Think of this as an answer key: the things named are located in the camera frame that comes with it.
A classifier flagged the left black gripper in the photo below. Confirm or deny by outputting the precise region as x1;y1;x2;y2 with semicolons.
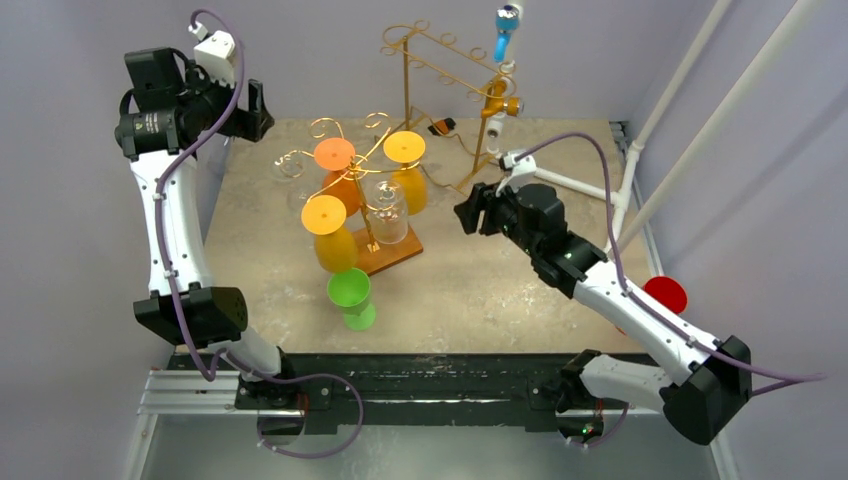
176;60;271;141

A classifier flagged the tall clear flute glass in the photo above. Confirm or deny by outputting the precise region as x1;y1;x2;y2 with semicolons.
272;150;319;214

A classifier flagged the yellow goblet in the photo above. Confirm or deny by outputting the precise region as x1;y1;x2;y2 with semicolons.
383;131;428;215
300;195;358;273

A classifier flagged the gold scroll glass rack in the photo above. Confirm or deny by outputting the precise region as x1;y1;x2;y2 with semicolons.
295;117;423;275

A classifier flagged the yellow goblet front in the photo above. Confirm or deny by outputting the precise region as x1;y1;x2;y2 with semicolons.
300;195;358;273

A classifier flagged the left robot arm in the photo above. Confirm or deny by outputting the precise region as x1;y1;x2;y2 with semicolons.
114;45;298;409

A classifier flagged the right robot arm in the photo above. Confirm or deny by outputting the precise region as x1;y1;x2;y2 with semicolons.
453;183;752;445

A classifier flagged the small orange black object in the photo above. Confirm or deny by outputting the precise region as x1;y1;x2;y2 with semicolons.
427;117;456;137

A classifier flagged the orange pipe fitting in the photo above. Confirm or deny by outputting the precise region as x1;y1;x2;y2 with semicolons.
480;75;524;119

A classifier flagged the green plastic goblet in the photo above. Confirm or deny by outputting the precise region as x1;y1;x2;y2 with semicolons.
327;268;377;331

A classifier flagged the red plastic goblet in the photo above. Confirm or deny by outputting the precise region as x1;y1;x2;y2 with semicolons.
642;275;689;314

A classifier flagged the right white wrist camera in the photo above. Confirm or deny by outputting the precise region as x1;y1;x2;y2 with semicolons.
495;150;537;197

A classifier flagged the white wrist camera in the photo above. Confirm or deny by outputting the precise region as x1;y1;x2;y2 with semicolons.
187;23;237;88
495;150;537;197

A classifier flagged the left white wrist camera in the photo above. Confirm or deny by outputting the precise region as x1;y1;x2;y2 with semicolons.
187;23;237;88

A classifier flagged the gold rectangular wire rack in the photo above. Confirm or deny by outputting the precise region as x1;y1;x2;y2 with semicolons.
380;20;519;190

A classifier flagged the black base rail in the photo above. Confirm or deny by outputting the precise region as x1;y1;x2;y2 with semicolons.
137;352;722;435

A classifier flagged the white pvc pipe frame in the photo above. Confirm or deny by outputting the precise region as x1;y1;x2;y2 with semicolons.
486;0;826;253

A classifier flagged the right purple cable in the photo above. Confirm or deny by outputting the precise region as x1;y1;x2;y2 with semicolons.
513;131;828;450

